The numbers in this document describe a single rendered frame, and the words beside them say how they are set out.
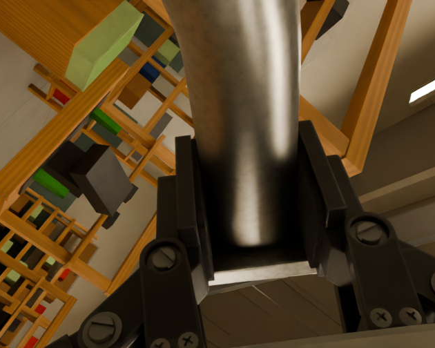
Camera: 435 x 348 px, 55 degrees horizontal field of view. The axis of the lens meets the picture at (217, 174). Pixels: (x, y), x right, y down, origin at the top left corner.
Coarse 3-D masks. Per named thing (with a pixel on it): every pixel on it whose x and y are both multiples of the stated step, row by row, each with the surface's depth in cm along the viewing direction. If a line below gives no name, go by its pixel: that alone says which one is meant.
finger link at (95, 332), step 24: (192, 144) 13; (192, 168) 12; (168, 192) 13; (192, 192) 12; (168, 216) 12; (192, 216) 11; (192, 240) 11; (192, 264) 11; (120, 288) 11; (96, 312) 10; (120, 312) 10; (96, 336) 9; (120, 336) 10; (144, 336) 11
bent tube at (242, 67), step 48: (192, 0) 8; (240, 0) 8; (288, 0) 9; (192, 48) 9; (240, 48) 9; (288, 48) 9; (192, 96) 11; (240, 96) 10; (288, 96) 10; (240, 144) 11; (288, 144) 11; (240, 192) 12; (288, 192) 13; (240, 240) 13; (288, 240) 14
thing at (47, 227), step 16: (32, 192) 940; (16, 208) 917; (32, 208) 924; (0, 224) 890; (32, 224) 923; (48, 224) 941; (64, 224) 996; (80, 224) 969; (48, 256) 910; (16, 272) 869; (64, 272) 920; (0, 288) 849
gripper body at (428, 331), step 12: (432, 324) 8; (324, 336) 8; (336, 336) 8; (348, 336) 8; (360, 336) 8; (372, 336) 8; (384, 336) 8; (396, 336) 8; (408, 336) 8; (420, 336) 8; (432, 336) 8
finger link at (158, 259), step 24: (168, 240) 11; (144, 264) 10; (168, 264) 10; (144, 288) 10; (168, 288) 10; (192, 288) 10; (144, 312) 9; (168, 312) 9; (192, 312) 9; (168, 336) 9; (192, 336) 9
